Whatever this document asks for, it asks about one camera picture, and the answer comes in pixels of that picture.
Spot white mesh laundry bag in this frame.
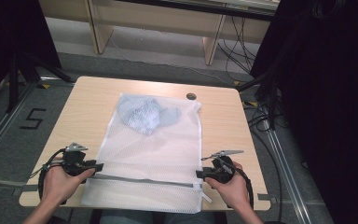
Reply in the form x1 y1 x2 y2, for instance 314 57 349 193
80 92 214 215

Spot black floor cables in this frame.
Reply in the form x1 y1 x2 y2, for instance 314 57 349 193
241 99 285 222

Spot black hanging cables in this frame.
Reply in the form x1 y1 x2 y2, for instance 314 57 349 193
216 15 262 82

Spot light wooden desk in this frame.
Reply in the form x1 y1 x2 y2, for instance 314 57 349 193
38 0 282 66

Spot black curtain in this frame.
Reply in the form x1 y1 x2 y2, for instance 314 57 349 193
0 0 62 106
250 0 358 224

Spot aluminium floor rail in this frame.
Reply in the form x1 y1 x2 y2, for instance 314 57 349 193
0 82 35 170
262 119 312 224

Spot left hand-held gripper cable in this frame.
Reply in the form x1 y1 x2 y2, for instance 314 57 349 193
28 147 67 202

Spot black tripod stand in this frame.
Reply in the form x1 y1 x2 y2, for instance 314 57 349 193
6 50 76 114

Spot hand-held gripper cable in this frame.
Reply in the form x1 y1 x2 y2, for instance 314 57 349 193
229 161 255 210
28 147 67 202

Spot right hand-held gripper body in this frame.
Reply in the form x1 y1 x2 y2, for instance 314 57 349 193
200 149 245 185

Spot right hand-held gripper cable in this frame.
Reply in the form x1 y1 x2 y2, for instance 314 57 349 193
229 161 255 210

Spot person's right hand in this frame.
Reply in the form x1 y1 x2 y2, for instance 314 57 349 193
204 161 254 213

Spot grey-blue garment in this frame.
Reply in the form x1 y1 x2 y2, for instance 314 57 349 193
116 96 182 136

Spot person's left hand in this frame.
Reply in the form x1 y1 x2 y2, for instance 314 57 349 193
41 159 96 207

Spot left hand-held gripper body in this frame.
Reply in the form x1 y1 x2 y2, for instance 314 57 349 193
62 142 90 177

